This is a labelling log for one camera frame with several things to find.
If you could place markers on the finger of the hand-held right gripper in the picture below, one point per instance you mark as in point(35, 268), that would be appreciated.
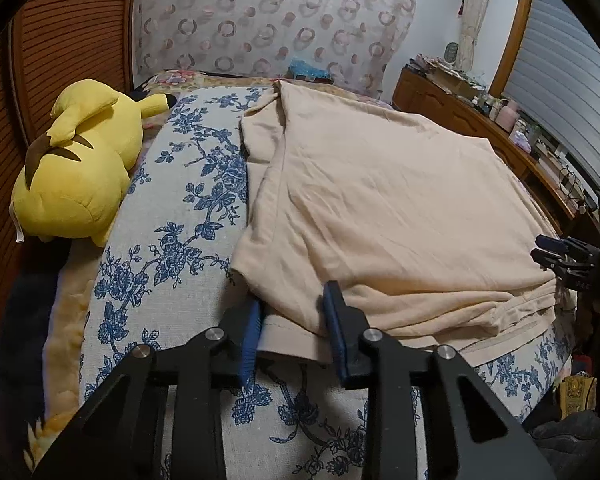
point(552, 244)
point(547, 258)

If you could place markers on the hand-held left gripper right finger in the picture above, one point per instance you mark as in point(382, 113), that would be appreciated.
point(336, 345)

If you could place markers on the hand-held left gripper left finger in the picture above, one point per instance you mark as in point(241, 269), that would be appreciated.
point(252, 340)

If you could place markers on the beige shirt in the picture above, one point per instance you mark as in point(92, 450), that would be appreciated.
point(380, 200)

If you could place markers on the purple cloth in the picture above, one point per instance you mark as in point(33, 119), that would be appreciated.
point(522, 141)

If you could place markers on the blue floral white quilt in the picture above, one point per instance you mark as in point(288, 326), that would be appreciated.
point(190, 220)

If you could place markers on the pink container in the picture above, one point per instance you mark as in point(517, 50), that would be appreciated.
point(507, 115)

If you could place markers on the yellow printed bag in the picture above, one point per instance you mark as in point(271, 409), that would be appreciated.
point(580, 395)

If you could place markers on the wooden sideboard cabinet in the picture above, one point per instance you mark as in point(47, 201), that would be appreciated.
point(455, 110)

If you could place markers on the grey window shutter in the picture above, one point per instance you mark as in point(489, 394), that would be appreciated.
point(570, 75)

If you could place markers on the dark cloth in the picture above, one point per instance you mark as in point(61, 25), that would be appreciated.
point(575, 450)

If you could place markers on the pile of papers and boxes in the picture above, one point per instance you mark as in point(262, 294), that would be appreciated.
point(450, 77)

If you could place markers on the yellow plush toy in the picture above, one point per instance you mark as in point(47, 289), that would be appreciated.
point(90, 160)

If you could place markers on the lace curtain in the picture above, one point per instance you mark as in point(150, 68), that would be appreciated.
point(475, 10)

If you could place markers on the floral bedspread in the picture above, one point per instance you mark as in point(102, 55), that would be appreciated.
point(177, 78)

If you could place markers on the blue cloth bundle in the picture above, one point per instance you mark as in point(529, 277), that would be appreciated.
point(305, 67)

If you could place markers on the wooden louvered wardrobe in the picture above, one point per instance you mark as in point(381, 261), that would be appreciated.
point(55, 35)

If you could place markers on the wooden window frame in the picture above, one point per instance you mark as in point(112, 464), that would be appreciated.
point(515, 30)

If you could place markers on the circle patterned wall cloth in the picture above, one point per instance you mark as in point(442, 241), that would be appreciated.
point(280, 10)

